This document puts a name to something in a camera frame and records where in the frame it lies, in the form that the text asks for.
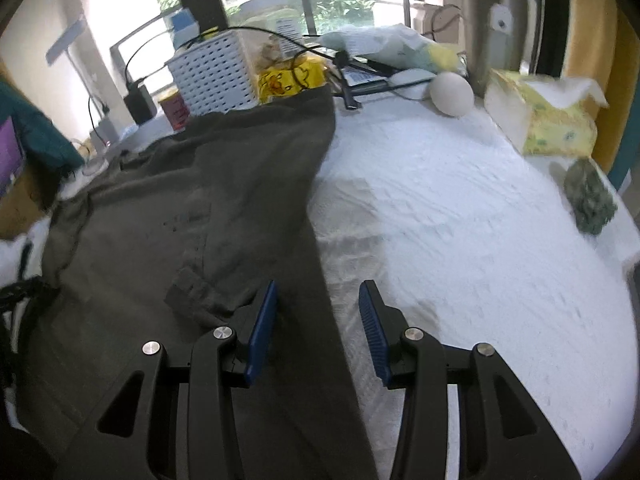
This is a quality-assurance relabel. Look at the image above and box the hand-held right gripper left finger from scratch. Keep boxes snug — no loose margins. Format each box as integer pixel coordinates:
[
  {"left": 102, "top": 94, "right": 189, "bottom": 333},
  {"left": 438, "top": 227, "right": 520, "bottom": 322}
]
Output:
[{"left": 52, "top": 280, "right": 280, "bottom": 480}]

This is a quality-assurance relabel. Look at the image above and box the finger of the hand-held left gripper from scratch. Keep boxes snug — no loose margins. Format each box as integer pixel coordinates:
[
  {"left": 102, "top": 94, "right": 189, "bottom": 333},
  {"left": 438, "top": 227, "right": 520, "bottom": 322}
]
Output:
[{"left": 0, "top": 279, "right": 57, "bottom": 311}]

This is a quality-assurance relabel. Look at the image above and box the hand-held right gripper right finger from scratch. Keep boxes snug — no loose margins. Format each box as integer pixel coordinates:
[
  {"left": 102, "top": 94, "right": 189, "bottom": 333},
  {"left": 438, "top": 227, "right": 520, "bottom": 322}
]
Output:
[{"left": 358, "top": 280, "right": 583, "bottom": 480}]

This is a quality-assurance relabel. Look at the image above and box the olive grey garment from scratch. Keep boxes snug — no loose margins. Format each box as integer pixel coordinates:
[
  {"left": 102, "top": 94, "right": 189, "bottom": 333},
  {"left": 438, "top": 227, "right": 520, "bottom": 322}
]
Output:
[{"left": 15, "top": 82, "right": 381, "bottom": 480}]

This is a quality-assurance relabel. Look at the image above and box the cardboard box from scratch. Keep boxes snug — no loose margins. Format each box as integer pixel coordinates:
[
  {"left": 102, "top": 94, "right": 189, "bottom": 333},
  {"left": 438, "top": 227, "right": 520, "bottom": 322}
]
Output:
[{"left": 0, "top": 160, "right": 66, "bottom": 241}]

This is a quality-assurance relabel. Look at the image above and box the tablet with purple screen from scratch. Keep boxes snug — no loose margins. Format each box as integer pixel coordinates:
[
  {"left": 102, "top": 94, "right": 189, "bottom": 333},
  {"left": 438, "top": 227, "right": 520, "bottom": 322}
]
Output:
[{"left": 0, "top": 116, "right": 27, "bottom": 200}]

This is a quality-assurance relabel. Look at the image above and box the white textured table cover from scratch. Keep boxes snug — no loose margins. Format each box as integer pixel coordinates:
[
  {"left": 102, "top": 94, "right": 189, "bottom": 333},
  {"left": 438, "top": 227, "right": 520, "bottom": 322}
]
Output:
[{"left": 0, "top": 75, "right": 640, "bottom": 480}]

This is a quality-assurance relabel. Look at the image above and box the teal curtain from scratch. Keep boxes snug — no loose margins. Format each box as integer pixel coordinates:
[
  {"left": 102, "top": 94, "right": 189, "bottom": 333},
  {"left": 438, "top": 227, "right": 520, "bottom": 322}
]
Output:
[
  {"left": 0, "top": 77, "right": 86, "bottom": 171},
  {"left": 607, "top": 125, "right": 636, "bottom": 193}
]

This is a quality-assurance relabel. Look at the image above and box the black power adapter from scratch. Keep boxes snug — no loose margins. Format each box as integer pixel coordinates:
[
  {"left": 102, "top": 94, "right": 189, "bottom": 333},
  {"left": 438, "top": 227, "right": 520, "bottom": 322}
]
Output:
[{"left": 123, "top": 82, "right": 157, "bottom": 126}]

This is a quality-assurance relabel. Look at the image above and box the white egg-shaped ball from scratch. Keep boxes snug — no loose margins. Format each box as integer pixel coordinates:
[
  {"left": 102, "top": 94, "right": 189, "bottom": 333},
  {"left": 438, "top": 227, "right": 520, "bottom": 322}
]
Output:
[{"left": 430, "top": 71, "right": 475, "bottom": 118}]

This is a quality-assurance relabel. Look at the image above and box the yellow snack bag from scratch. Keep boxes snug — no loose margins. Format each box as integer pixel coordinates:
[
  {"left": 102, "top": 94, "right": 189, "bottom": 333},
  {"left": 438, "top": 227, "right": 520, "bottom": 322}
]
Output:
[{"left": 257, "top": 55, "right": 328, "bottom": 103}]

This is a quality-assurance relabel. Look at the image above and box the white desk lamp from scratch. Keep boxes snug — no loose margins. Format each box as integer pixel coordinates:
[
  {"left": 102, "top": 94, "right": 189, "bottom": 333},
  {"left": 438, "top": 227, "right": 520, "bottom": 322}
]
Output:
[{"left": 44, "top": 17, "right": 108, "bottom": 126}]

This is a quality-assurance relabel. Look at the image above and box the grey green fuzzy bundle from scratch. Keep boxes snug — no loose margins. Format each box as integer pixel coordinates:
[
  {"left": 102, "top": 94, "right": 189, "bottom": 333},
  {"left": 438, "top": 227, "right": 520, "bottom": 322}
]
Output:
[{"left": 564, "top": 157, "right": 618, "bottom": 236}]

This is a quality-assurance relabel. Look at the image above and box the white perforated basket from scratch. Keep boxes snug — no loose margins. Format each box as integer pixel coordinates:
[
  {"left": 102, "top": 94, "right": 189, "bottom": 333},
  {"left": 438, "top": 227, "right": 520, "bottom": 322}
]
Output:
[{"left": 165, "top": 29, "right": 261, "bottom": 113}]

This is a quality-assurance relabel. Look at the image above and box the yellow green tissue box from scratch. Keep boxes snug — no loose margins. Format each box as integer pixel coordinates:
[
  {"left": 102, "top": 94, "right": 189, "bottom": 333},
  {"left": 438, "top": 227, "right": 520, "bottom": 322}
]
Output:
[{"left": 484, "top": 69, "right": 610, "bottom": 157}]

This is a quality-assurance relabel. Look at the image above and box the white plastic bag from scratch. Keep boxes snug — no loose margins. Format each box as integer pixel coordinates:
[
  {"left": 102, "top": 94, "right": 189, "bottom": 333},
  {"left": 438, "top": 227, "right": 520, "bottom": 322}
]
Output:
[{"left": 317, "top": 24, "right": 468, "bottom": 73}]

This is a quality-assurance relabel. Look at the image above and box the blue and white bottle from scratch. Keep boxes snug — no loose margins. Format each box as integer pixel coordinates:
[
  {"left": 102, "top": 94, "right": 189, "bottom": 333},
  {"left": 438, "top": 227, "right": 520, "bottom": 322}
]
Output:
[{"left": 170, "top": 9, "right": 201, "bottom": 51}]

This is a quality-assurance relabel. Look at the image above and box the grey metal appliance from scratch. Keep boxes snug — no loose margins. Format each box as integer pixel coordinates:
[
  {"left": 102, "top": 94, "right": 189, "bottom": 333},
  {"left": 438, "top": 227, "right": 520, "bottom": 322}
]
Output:
[{"left": 457, "top": 0, "right": 531, "bottom": 98}]

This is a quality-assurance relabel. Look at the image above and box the yellow curtain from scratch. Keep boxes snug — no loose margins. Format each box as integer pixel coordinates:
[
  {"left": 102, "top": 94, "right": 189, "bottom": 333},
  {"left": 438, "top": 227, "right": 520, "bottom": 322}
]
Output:
[{"left": 560, "top": 0, "right": 633, "bottom": 173}]

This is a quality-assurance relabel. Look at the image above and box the black cable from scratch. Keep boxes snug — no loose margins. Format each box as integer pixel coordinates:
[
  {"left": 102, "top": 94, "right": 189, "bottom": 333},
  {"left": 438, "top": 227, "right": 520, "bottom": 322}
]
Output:
[{"left": 125, "top": 25, "right": 362, "bottom": 111}]

